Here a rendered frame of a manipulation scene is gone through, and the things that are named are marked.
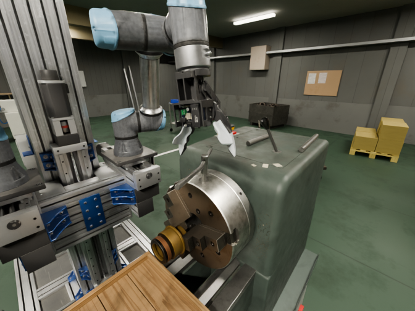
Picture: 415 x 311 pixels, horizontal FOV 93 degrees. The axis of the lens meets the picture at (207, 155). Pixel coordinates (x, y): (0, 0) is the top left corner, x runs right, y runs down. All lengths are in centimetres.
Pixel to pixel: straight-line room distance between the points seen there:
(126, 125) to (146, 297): 72
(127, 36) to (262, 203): 58
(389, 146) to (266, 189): 474
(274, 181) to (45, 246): 89
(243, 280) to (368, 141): 469
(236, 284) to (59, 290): 135
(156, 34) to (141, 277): 75
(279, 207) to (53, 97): 98
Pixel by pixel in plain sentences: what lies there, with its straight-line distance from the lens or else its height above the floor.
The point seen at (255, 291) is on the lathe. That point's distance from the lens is 95.
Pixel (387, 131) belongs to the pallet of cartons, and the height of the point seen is 58.
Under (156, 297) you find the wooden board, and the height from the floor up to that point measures 88.
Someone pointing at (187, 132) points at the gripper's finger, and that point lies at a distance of 50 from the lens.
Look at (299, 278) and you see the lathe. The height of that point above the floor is 54.
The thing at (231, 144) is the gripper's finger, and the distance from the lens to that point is 46.
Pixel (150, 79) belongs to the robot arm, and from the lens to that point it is 97.
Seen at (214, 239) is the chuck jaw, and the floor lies 113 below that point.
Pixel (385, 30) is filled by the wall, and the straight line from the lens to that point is 712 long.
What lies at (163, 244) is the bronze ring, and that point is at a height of 111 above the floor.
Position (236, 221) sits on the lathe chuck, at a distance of 60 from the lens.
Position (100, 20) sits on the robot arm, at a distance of 52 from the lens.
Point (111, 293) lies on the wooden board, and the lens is 84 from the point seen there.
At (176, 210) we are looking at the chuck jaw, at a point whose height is 114.
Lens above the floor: 154
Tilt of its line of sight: 21 degrees down
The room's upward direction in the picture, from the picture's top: straight up
